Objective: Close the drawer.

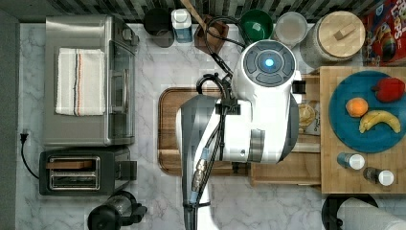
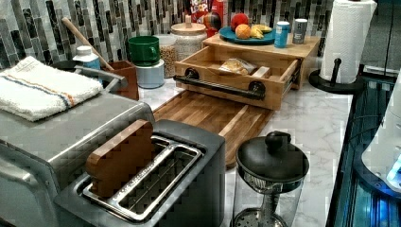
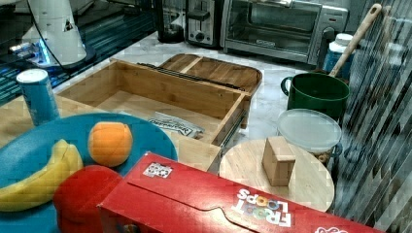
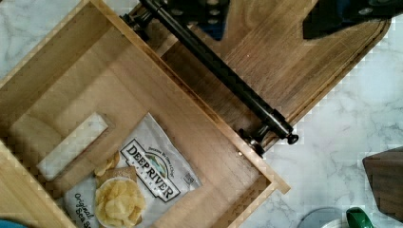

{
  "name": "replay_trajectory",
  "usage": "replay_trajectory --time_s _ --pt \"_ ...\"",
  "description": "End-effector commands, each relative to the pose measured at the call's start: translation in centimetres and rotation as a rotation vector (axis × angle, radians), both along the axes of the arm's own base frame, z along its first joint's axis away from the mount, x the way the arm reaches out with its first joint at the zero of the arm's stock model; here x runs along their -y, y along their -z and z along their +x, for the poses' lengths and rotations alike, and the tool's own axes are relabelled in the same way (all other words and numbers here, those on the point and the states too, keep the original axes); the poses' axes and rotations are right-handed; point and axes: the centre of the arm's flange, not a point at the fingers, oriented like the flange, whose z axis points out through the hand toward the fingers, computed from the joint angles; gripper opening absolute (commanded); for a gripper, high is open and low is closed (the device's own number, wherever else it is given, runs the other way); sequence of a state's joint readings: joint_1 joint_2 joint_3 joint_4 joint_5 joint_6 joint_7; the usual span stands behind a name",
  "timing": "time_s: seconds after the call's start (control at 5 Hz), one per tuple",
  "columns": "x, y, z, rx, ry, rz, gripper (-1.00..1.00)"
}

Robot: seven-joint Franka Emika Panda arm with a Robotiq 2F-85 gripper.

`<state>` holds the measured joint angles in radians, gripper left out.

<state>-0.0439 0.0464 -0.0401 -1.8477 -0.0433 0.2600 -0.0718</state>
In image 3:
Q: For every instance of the wooden drawer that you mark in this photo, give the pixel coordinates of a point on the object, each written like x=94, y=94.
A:
x=143, y=90

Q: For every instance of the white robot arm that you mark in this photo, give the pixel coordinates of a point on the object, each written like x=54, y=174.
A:
x=54, y=39

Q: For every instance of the packet inside drawer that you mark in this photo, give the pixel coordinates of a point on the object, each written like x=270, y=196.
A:
x=176, y=124

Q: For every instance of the wooden serving tray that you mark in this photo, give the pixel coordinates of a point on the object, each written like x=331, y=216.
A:
x=216, y=71

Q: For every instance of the jar with wooden lid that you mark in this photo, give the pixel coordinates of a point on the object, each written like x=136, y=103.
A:
x=274, y=166

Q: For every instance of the red Froot Loops box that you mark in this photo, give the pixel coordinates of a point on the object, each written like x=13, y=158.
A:
x=159, y=195

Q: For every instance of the black slot toaster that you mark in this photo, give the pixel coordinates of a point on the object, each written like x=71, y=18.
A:
x=203, y=22

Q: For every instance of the black coffee grinder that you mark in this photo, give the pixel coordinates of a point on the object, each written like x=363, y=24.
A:
x=170, y=20

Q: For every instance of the orange fruit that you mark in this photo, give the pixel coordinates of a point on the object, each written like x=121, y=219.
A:
x=110, y=143

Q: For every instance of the clear lidded plastic container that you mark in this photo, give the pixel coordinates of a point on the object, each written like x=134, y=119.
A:
x=312, y=131

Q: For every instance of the green mug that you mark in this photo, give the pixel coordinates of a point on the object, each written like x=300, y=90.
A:
x=317, y=92

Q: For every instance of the silver toaster oven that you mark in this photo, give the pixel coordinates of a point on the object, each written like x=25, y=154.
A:
x=289, y=29

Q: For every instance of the yellow banana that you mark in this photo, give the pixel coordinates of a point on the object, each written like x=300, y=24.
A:
x=40, y=187

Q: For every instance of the red bell pepper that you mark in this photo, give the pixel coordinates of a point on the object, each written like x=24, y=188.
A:
x=76, y=200

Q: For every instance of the blue white-capped bottle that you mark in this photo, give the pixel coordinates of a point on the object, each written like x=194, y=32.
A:
x=334, y=52

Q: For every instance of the blue shaker white cap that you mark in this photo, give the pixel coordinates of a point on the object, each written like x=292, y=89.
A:
x=37, y=92

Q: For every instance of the blue plate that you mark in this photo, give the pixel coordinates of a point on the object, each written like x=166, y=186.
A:
x=31, y=151

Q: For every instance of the wooden spoon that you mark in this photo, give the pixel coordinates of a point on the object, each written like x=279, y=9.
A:
x=369, y=18

